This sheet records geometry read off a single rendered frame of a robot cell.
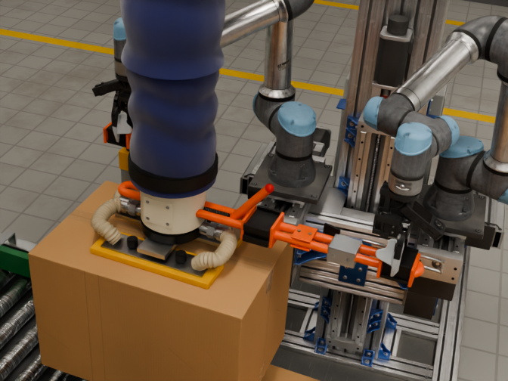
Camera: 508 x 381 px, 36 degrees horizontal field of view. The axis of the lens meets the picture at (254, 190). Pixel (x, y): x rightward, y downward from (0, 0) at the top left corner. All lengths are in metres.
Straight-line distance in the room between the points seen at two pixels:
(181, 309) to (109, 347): 0.30
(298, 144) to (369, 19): 0.42
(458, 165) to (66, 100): 3.44
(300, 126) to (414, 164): 0.69
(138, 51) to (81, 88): 3.70
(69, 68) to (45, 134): 0.97
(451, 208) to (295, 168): 0.48
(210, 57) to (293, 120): 0.63
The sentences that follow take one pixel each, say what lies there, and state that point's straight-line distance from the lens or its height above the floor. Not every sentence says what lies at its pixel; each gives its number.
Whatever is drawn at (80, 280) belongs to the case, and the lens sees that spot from 2.06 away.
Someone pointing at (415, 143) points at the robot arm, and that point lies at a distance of 1.70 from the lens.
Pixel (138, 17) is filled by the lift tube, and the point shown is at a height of 1.73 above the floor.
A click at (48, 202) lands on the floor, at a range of 4.26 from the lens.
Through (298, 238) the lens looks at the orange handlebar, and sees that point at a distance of 1.90.
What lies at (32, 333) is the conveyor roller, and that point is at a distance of 2.65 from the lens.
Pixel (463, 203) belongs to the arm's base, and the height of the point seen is 1.09.
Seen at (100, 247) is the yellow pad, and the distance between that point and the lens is 2.07.
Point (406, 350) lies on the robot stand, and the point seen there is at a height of 0.21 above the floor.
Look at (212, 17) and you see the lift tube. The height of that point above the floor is 1.73.
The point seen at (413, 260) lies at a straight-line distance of 1.88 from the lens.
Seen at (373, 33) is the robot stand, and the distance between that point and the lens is 2.38.
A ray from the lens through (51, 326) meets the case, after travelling 2.23.
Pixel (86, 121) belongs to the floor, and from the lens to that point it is 5.02.
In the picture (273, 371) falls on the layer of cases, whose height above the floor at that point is 0.54.
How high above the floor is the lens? 2.33
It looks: 33 degrees down
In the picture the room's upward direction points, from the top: 4 degrees clockwise
